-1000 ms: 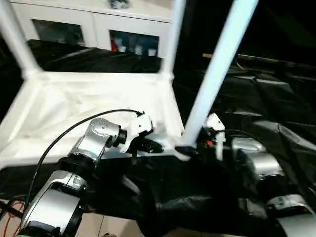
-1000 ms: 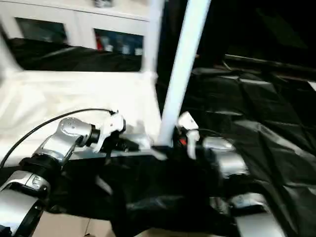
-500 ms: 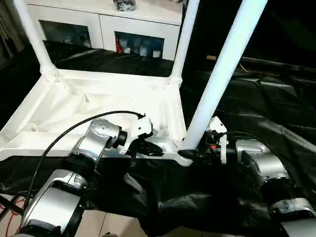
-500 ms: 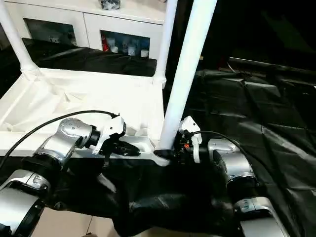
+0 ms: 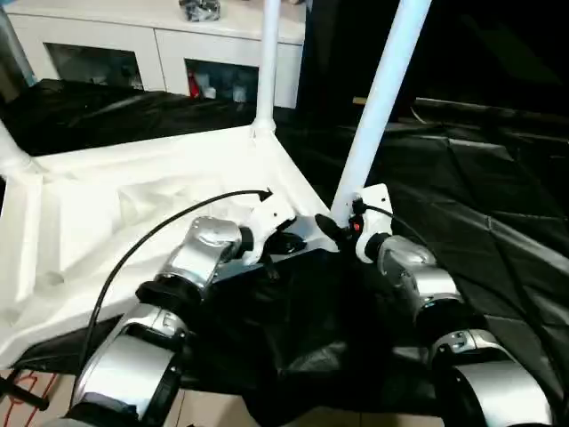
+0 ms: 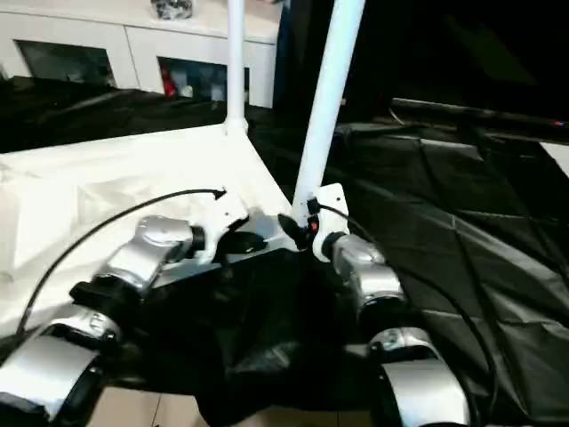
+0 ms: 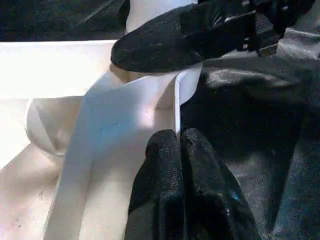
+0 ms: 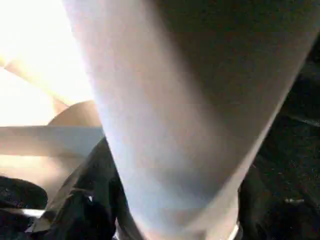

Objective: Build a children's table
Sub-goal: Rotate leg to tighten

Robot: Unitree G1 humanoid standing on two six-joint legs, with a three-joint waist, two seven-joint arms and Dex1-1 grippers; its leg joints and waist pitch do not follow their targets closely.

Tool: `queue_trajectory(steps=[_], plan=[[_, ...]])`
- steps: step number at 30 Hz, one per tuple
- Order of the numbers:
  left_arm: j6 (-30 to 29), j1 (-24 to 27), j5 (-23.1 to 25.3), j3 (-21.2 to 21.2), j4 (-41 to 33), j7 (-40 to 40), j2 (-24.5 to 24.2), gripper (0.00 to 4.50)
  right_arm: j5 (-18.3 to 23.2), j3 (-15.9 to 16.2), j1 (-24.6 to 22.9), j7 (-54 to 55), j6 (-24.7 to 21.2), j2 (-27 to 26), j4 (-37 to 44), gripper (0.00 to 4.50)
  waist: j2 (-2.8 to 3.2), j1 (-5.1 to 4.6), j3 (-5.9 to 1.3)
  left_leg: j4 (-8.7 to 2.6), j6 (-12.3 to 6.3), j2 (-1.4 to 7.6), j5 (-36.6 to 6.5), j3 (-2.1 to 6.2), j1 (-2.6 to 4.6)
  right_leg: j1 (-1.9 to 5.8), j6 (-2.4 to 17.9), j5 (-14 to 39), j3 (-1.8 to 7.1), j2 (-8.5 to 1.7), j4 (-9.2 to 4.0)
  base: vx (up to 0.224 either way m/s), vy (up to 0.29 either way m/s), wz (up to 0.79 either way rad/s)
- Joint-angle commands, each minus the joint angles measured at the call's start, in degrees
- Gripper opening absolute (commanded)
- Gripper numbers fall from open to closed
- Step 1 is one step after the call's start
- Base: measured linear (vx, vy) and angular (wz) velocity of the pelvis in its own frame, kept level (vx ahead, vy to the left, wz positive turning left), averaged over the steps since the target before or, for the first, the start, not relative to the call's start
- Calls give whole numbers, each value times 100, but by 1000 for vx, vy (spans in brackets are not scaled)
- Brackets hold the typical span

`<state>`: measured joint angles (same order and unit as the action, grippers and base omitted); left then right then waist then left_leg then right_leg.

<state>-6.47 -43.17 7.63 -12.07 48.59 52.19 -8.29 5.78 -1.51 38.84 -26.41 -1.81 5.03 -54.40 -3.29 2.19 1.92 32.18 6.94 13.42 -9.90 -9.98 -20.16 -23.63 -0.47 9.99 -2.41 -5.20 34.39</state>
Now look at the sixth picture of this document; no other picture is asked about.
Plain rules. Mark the white plastic table top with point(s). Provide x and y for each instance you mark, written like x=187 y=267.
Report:
x=111 y=178

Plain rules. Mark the white plastic table leg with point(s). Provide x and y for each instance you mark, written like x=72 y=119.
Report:
x=235 y=62
x=331 y=98

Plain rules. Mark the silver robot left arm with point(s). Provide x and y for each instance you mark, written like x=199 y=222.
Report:
x=142 y=253

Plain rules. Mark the black mat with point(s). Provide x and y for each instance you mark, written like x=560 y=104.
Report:
x=444 y=200

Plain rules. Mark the small white jar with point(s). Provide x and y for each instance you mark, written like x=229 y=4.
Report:
x=187 y=91
x=216 y=93

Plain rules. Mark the small red bottle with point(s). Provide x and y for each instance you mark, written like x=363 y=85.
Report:
x=169 y=83

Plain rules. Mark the white cabinet with glass doors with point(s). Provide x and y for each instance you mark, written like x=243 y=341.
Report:
x=124 y=35

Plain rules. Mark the shiny object on cabinet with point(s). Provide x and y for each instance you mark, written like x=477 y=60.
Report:
x=172 y=9

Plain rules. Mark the black backdrop cloth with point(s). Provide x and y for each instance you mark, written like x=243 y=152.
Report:
x=467 y=44

